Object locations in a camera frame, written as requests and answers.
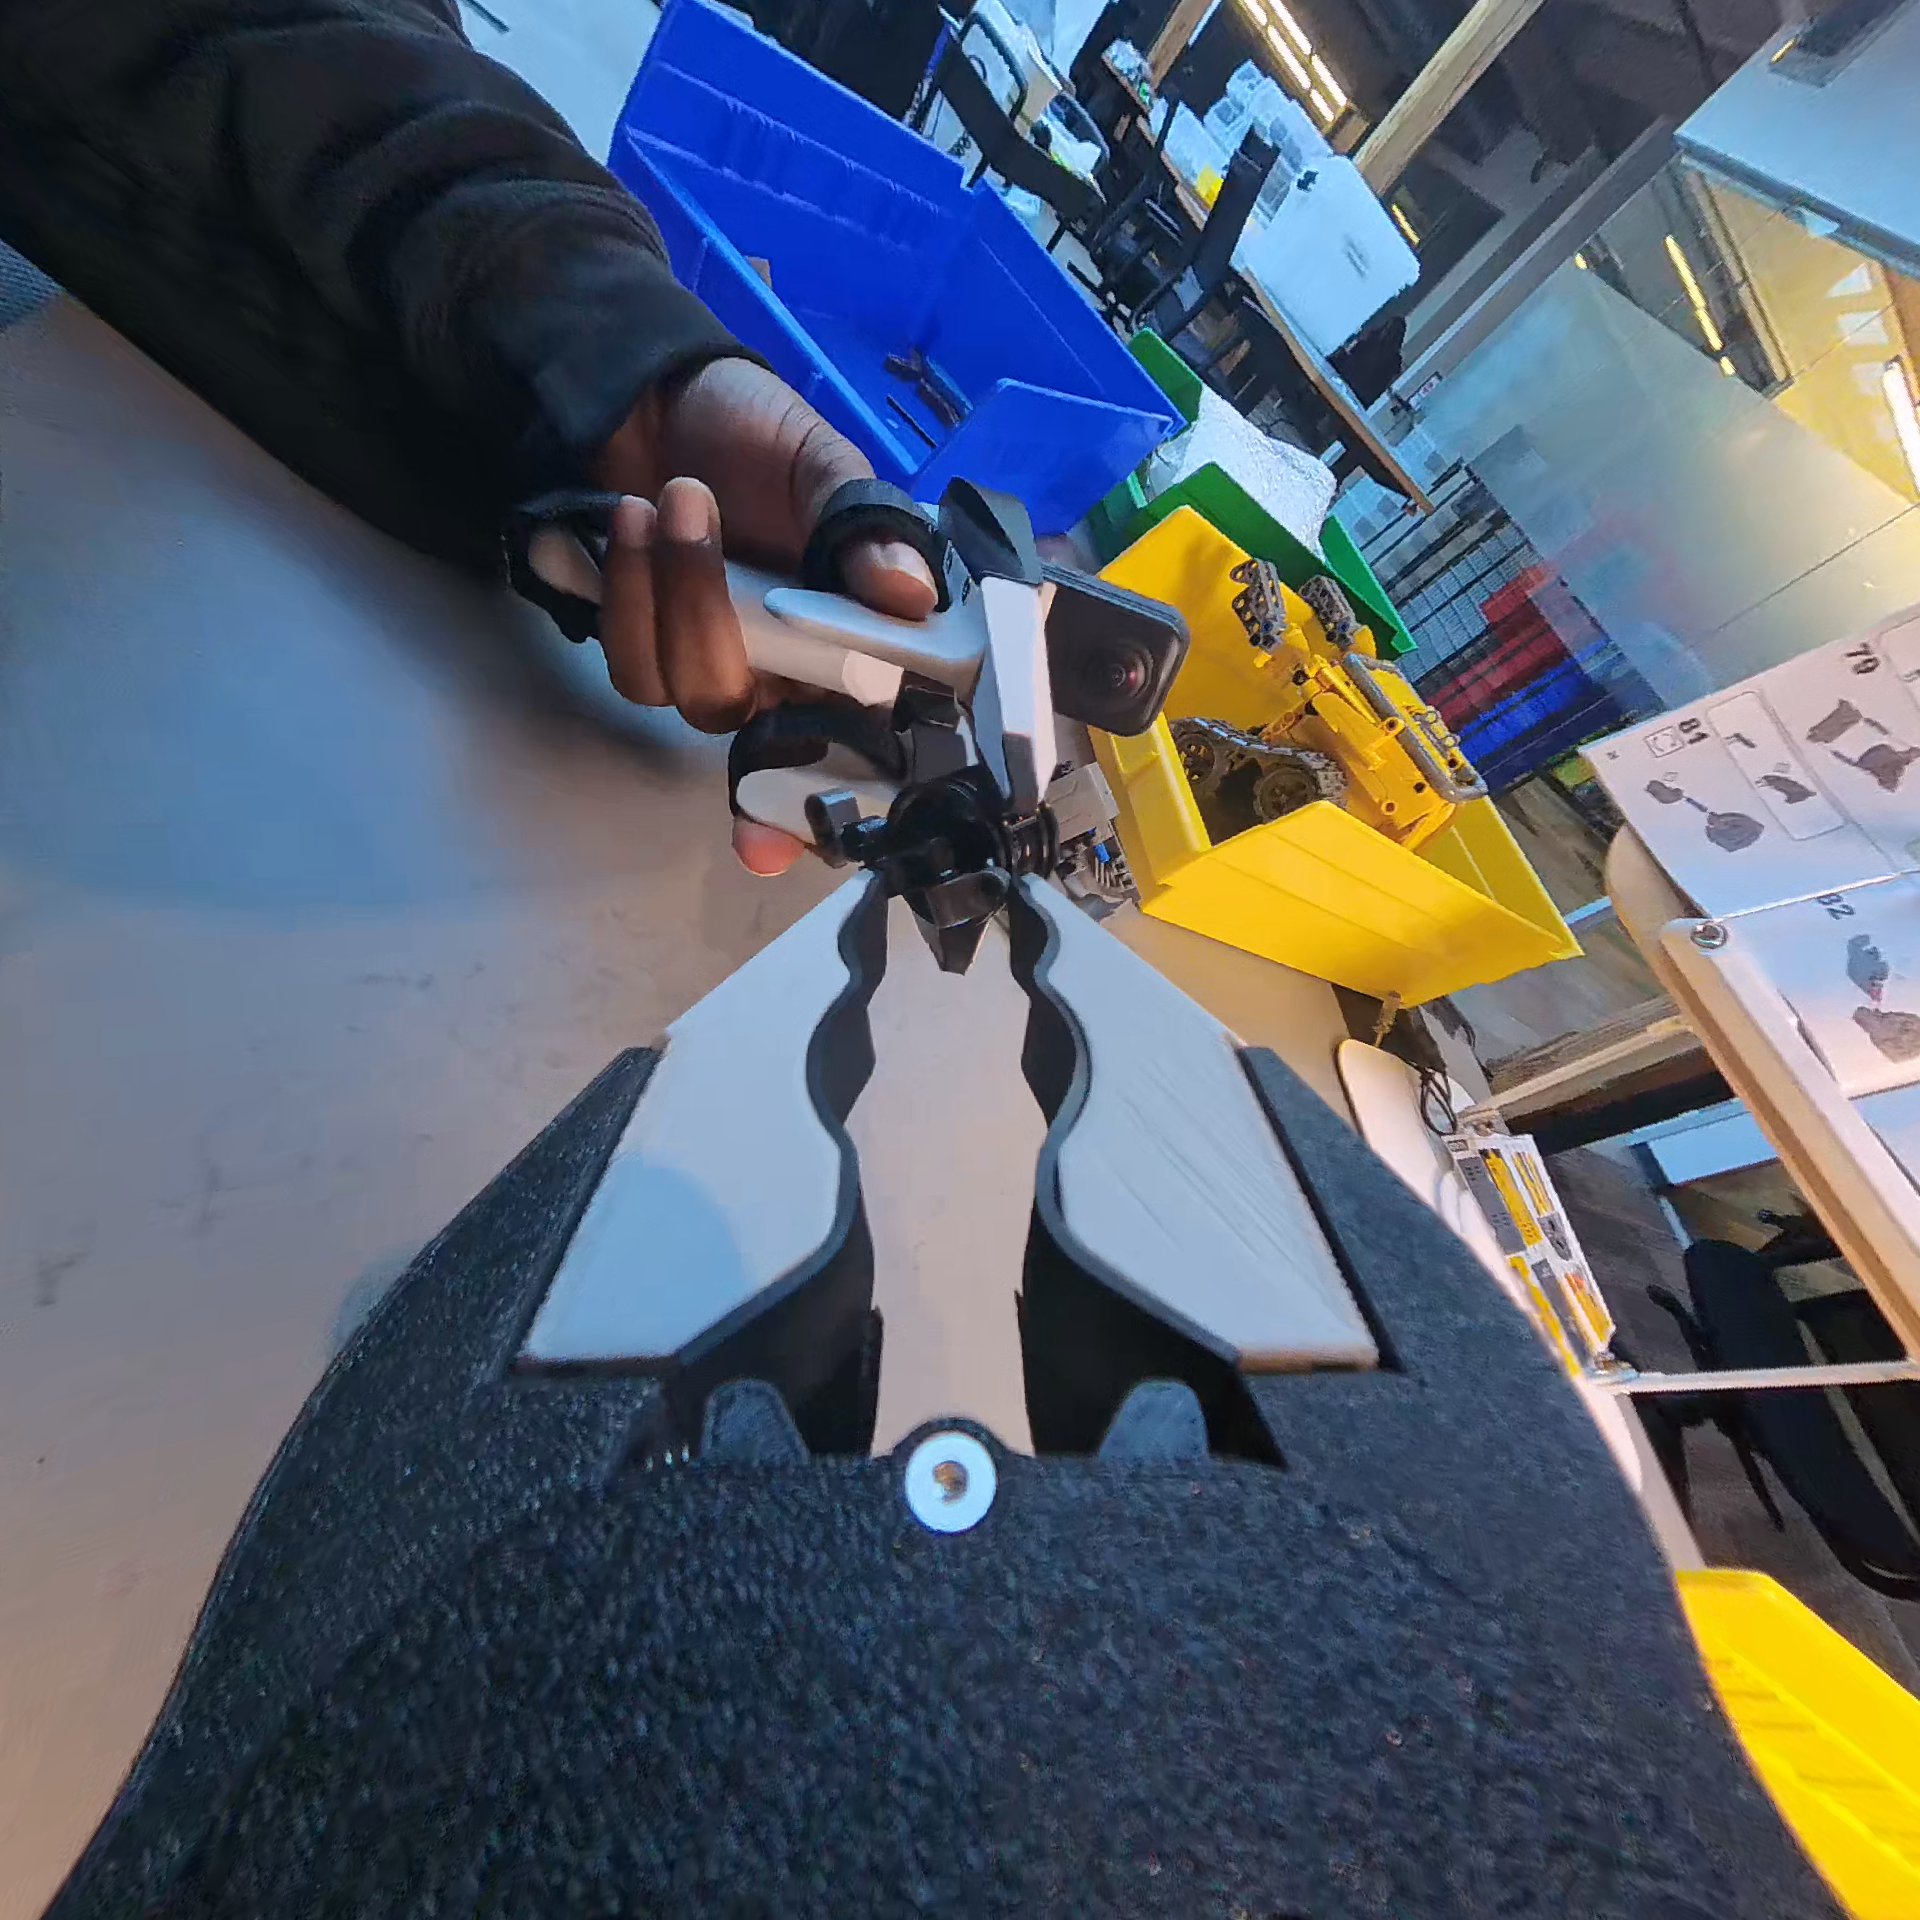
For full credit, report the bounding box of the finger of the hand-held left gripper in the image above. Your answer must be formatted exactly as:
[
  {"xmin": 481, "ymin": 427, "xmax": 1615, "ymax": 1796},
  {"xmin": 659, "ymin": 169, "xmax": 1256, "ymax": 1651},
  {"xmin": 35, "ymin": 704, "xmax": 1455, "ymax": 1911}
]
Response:
[{"xmin": 976, "ymin": 573, "xmax": 1064, "ymax": 819}]

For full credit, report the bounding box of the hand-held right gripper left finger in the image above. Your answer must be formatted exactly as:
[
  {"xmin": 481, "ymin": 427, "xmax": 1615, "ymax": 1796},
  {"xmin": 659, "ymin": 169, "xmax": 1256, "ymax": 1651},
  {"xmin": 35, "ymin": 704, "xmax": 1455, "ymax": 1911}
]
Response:
[{"xmin": 517, "ymin": 871, "xmax": 894, "ymax": 1374}]

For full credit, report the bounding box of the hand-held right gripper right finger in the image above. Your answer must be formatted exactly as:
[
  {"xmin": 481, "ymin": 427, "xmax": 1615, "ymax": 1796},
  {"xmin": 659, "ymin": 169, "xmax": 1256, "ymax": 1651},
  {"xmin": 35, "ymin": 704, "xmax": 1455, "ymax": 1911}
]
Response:
[{"xmin": 1009, "ymin": 877, "xmax": 1382, "ymax": 1374}]

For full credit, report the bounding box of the grey desk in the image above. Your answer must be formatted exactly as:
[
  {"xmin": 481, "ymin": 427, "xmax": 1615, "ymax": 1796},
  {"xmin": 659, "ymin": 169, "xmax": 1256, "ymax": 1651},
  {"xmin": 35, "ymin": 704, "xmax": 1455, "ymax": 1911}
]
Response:
[{"xmin": 0, "ymin": 239, "xmax": 1705, "ymax": 1920}]

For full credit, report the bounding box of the person's left hand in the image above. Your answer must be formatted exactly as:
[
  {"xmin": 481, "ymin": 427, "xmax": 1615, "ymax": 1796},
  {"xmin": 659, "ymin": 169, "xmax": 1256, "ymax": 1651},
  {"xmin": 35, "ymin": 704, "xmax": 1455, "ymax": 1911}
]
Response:
[{"xmin": 592, "ymin": 354, "xmax": 945, "ymax": 880}]

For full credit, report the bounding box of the green storage bin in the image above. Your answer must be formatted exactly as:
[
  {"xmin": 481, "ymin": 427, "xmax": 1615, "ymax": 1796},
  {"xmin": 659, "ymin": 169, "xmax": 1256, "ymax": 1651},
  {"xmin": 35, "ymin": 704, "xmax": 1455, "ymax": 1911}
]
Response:
[{"xmin": 1088, "ymin": 327, "xmax": 1417, "ymax": 664}]

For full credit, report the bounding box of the yellow toy tracked vehicle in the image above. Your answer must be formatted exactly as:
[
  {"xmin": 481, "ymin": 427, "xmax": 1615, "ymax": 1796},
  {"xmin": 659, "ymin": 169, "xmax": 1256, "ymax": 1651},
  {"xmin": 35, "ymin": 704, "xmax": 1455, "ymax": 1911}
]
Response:
[{"xmin": 1170, "ymin": 559, "xmax": 1491, "ymax": 843}]

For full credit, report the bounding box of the white foam block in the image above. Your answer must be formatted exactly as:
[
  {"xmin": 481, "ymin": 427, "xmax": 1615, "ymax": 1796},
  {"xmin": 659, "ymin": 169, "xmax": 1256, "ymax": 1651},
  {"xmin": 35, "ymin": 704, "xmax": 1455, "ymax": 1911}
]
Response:
[{"xmin": 1174, "ymin": 393, "xmax": 1337, "ymax": 517}]

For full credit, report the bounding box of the yellow storage bin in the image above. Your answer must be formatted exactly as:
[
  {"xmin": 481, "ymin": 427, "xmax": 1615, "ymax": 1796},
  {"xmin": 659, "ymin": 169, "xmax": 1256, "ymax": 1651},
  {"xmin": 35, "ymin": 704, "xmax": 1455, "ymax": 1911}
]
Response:
[
  {"xmin": 1088, "ymin": 506, "xmax": 1588, "ymax": 1004},
  {"xmin": 1678, "ymin": 1567, "xmax": 1920, "ymax": 1920}
]

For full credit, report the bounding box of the yellow printed leaflet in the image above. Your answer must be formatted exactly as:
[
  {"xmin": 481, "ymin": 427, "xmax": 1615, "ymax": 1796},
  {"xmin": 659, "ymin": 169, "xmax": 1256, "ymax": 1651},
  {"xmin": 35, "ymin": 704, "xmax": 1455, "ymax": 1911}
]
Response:
[{"xmin": 1443, "ymin": 1133, "xmax": 1621, "ymax": 1379}]

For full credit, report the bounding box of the stack of coloured crates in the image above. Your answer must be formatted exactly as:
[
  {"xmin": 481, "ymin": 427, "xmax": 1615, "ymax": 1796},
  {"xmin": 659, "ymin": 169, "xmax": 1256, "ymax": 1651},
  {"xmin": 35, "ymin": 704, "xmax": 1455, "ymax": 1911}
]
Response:
[{"xmin": 1370, "ymin": 463, "xmax": 1665, "ymax": 792}]

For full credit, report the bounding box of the black office chair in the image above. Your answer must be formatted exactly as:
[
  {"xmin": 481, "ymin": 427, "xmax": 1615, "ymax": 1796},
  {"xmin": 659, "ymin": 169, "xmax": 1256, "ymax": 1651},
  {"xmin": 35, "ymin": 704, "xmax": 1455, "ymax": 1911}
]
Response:
[
  {"xmin": 1125, "ymin": 127, "xmax": 1285, "ymax": 350},
  {"xmin": 929, "ymin": 0, "xmax": 1114, "ymax": 228}
]

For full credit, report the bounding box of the white storage box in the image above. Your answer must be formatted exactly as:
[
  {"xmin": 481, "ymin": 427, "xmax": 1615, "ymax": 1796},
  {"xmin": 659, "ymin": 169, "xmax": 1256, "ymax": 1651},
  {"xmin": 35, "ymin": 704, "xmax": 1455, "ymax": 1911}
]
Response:
[{"xmin": 1231, "ymin": 150, "xmax": 1422, "ymax": 354}]

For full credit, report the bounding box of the white instruction booklet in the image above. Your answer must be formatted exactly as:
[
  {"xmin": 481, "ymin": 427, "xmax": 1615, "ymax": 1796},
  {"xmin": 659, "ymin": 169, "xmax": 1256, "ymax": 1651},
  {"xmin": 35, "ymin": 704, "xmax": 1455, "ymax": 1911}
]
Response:
[{"xmin": 1582, "ymin": 604, "xmax": 1920, "ymax": 1099}]

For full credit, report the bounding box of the white rounded base plate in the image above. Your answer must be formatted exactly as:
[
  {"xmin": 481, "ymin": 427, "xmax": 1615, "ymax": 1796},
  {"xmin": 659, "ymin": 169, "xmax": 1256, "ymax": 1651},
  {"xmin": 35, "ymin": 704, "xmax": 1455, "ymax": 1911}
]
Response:
[{"xmin": 1337, "ymin": 1034, "xmax": 1705, "ymax": 1575}]

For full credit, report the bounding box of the wooden support post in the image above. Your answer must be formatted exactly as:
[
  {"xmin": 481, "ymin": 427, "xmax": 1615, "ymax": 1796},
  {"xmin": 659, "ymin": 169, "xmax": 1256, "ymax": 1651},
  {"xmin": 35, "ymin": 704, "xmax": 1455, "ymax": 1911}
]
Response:
[{"xmin": 1349, "ymin": 0, "xmax": 1548, "ymax": 194}]

